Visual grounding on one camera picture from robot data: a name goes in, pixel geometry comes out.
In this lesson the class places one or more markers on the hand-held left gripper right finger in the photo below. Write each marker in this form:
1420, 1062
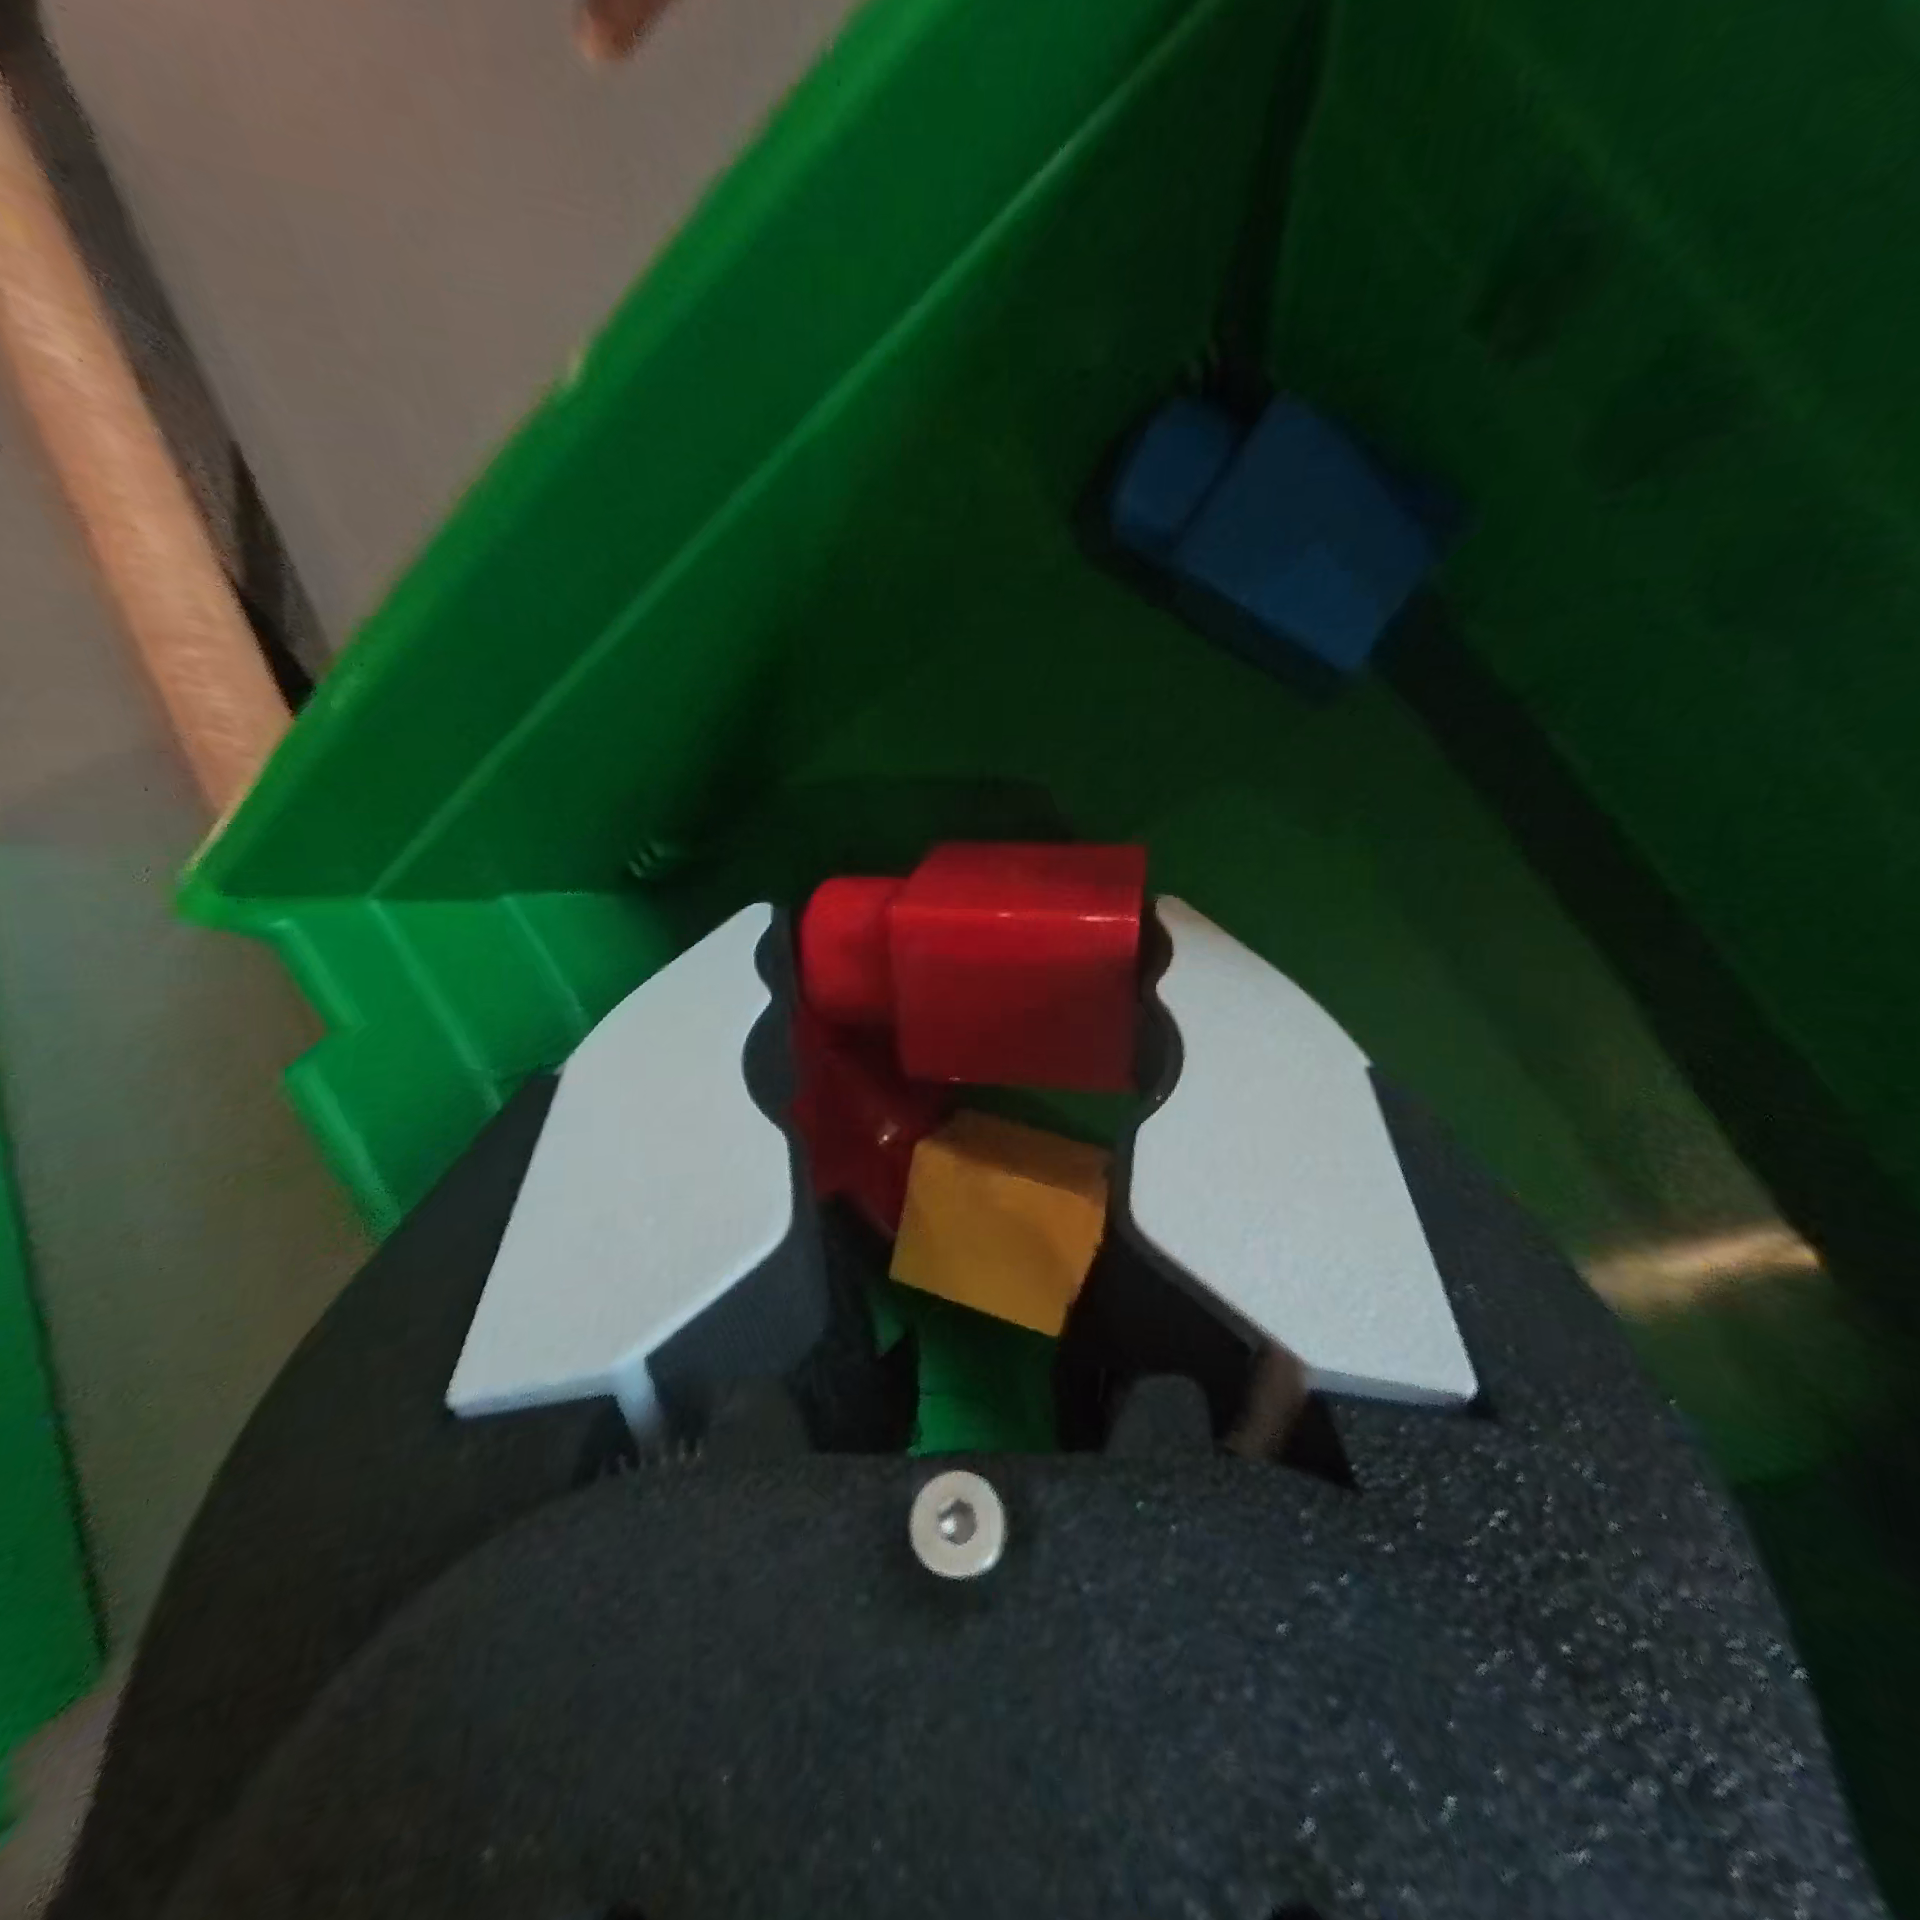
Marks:
1290, 1201

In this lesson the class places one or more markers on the yellow mega block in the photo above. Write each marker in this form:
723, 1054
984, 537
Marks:
991, 1214

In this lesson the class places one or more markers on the blue mega block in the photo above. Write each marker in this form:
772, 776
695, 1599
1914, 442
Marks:
1290, 539

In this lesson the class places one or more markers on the red mega block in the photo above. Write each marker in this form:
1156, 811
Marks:
863, 1141
1021, 960

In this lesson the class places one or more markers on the person's right hand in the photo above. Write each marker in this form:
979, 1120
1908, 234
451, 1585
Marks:
622, 24

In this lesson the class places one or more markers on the green plastic bin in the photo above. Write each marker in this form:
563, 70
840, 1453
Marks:
901, 525
38, 1424

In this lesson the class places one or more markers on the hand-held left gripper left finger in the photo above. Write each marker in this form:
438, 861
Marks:
630, 1201

